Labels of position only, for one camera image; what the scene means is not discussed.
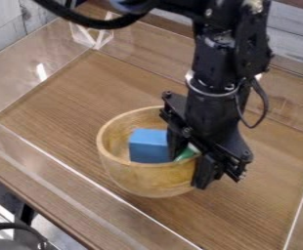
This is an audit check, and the clear acrylic tray wall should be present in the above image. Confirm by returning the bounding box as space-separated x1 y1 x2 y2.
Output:
0 20 303 250

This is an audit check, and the blue foam block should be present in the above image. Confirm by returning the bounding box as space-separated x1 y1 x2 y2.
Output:
128 128 169 163

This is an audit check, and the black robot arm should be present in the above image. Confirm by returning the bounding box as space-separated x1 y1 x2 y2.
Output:
109 0 272 189

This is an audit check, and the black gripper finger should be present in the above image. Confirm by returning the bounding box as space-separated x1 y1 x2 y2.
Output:
191 154 217 189
167 129 188 160

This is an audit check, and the brown wooden bowl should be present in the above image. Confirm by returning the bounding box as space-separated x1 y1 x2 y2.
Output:
95 105 197 198

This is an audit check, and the green Expo marker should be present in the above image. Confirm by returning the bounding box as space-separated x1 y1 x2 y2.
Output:
173 145 200 162

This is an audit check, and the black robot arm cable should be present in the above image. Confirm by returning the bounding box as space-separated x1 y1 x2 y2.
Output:
32 0 155 30

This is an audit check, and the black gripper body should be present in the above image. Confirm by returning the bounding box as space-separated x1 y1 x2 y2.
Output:
159 77 253 182

